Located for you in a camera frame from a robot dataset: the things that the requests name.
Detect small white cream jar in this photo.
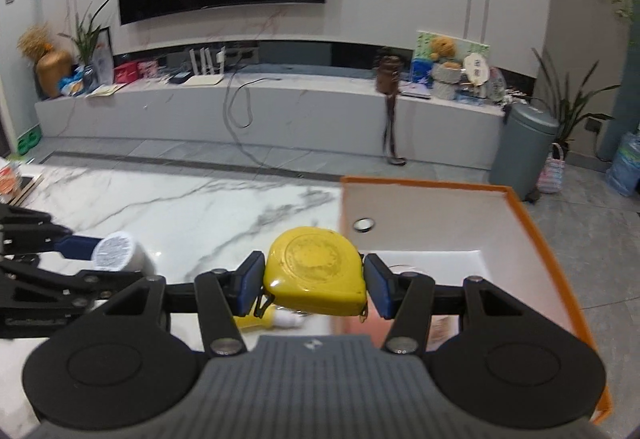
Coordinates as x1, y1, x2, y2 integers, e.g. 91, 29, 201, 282
91, 231, 155, 275

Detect yellow bulb-shaped bottle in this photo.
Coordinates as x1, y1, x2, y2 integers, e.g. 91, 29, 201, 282
234, 306, 307, 331

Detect yellow tape measure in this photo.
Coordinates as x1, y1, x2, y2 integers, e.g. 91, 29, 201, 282
262, 227, 367, 317

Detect pink pump lotion bottle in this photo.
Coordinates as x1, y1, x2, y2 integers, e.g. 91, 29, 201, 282
342, 312, 393, 348

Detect clear acrylic cube box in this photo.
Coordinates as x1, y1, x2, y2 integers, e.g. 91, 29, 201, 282
426, 315, 459, 351

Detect orange storage box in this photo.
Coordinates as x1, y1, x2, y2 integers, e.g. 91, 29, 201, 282
337, 176, 614, 426

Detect red gift box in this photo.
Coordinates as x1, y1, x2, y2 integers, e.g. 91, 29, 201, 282
114, 61, 140, 85

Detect pastel woven basket bag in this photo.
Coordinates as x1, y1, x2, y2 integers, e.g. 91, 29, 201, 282
537, 142, 566, 194

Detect grey-green pedal trash bin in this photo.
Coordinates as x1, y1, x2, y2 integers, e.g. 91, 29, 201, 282
488, 102, 559, 200

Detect potted plant on console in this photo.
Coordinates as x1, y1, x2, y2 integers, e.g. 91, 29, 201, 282
58, 0, 111, 92

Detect golden vase dried flowers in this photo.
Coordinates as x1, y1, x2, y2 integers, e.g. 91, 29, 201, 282
17, 24, 73, 99

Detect white wifi router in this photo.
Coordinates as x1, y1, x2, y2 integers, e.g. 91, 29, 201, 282
184, 47, 226, 87

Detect white woven basket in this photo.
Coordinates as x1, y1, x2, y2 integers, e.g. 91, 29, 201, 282
431, 62, 462, 100

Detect white round paper fan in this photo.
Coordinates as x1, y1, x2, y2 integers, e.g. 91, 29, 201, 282
463, 52, 490, 87

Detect green leafy floor plant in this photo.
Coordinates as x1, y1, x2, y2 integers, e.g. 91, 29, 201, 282
533, 48, 620, 154

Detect blue water jug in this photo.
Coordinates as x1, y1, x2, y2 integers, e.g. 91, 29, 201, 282
605, 133, 640, 196

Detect brown teddy bear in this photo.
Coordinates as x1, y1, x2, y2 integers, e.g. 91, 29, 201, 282
430, 35, 461, 69

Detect green illustrated picture board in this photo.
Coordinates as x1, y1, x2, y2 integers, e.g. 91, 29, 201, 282
410, 30, 490, 88

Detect black power cable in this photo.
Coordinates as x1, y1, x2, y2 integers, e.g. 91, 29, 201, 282
221, 63, 312, 173

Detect brown leather camera case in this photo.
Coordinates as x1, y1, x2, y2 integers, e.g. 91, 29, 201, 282
375, 48, 407, 167

